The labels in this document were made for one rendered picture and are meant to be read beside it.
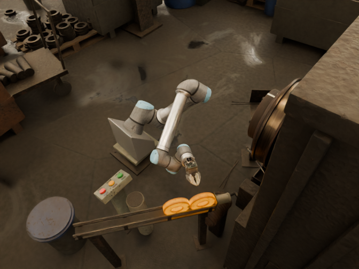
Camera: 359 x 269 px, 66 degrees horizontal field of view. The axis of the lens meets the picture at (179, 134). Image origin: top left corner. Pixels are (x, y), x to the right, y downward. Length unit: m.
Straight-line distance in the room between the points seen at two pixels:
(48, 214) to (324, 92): 1.88
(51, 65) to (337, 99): 3.22
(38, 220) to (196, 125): 1.68
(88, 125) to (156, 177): 1.02
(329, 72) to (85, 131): 2.65
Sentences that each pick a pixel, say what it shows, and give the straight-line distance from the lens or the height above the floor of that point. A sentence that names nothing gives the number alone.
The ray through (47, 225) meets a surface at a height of 0.43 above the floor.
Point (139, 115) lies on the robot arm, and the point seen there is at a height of 0.49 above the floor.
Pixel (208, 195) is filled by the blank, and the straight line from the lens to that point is 1.58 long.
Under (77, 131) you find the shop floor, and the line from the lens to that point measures 3.12.
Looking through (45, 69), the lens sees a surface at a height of 0.32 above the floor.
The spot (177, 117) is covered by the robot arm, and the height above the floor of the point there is 0.80.
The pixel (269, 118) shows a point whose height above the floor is 1.28.
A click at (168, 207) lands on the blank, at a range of 1.57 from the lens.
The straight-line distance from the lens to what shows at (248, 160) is 2.67.
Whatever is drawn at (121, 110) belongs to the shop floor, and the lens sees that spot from 3.17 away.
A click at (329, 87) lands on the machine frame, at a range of 0.71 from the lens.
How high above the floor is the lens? 2.19
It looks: 51 degrees down
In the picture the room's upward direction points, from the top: 5 degrees counter-clockwise
